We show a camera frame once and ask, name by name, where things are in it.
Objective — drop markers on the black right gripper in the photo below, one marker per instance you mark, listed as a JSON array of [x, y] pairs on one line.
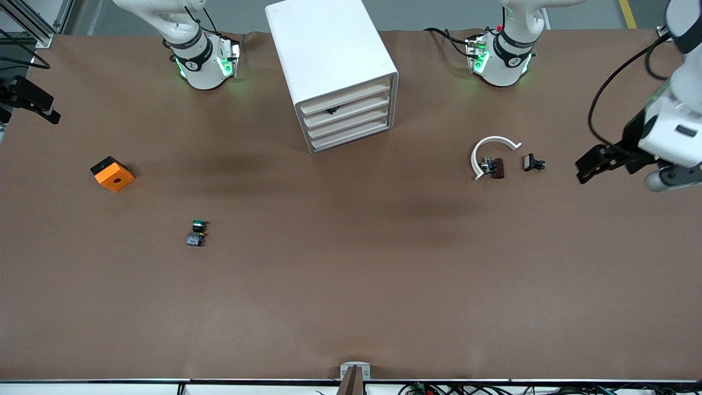
[[12, 92]]

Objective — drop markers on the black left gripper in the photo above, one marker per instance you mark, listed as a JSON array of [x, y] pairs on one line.
[[632, 144]]

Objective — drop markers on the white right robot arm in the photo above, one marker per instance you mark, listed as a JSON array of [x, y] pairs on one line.
[[200, 60]]

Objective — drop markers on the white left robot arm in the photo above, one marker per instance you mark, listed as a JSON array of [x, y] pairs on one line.
[[507, 60]]

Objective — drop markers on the small black electrical component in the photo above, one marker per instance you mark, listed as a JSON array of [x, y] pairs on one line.
[[529, 162]]

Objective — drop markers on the orange box with black base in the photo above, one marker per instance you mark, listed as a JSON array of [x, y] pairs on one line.
[[115, 176]]

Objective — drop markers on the green push button switch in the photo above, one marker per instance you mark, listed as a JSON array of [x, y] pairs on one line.
[[196, 238]]

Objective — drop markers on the white table edge rail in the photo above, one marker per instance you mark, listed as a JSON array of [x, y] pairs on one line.
[[109, 387]]

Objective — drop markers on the small metal table bracket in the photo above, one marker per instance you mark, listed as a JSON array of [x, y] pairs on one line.
[[355, 368]]

